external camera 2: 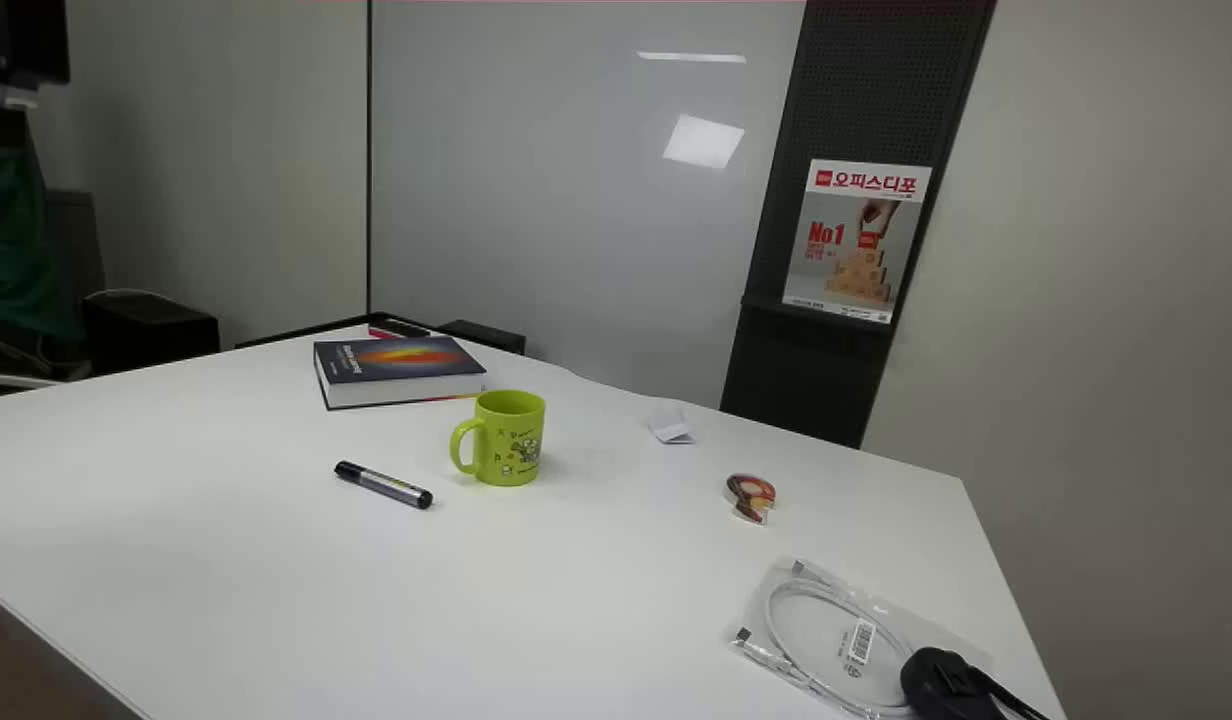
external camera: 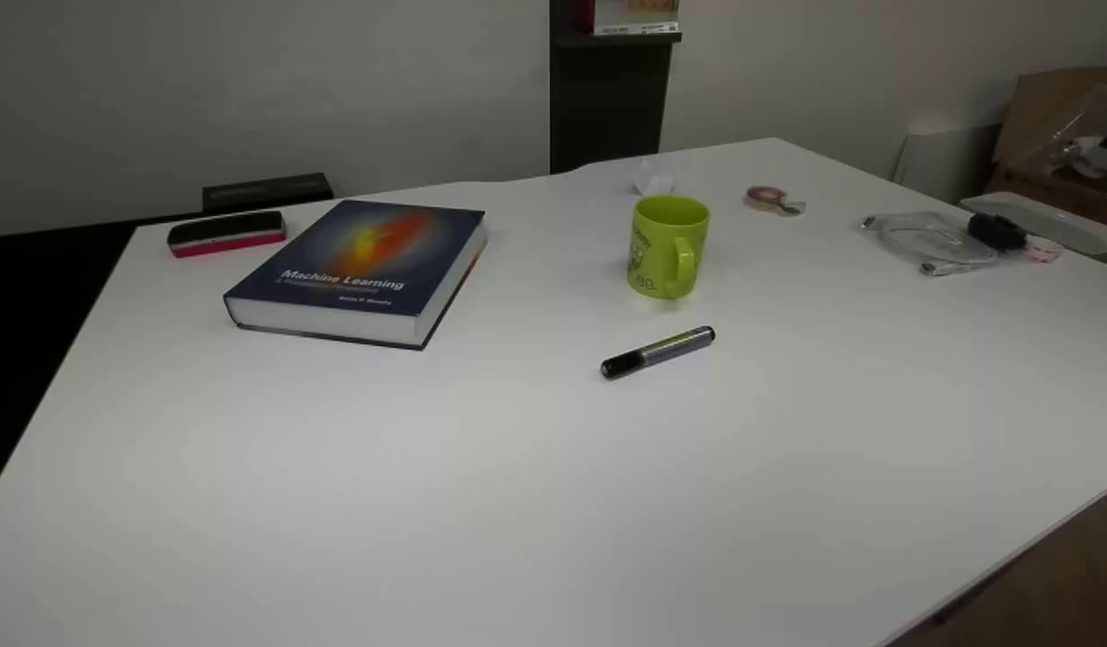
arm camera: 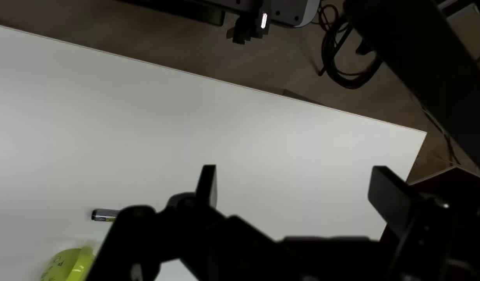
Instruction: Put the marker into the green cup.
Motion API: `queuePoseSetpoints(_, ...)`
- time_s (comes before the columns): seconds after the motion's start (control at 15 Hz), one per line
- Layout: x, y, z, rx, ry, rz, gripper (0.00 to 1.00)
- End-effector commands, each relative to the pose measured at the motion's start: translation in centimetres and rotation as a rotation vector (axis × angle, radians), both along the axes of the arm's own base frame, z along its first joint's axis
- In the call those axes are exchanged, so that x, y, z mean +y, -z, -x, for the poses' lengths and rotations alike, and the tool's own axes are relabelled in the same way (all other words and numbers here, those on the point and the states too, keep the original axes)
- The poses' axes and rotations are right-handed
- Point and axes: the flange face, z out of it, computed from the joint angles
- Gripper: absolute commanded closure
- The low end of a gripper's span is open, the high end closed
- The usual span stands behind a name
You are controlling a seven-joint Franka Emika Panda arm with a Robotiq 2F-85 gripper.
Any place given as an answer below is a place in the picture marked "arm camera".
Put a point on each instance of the black tripod leg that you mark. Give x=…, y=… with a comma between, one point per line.
x=416, y=43

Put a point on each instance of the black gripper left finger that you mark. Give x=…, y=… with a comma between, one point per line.
x=211, y=246

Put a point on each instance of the grey white device on floor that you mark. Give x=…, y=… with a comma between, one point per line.
x=256, y=16

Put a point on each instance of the grey marker with black cap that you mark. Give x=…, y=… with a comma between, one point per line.
x=103, y=215

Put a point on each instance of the green cup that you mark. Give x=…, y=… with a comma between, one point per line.
x=70, y=265

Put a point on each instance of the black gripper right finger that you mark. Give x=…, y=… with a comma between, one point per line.
x=423, y=226

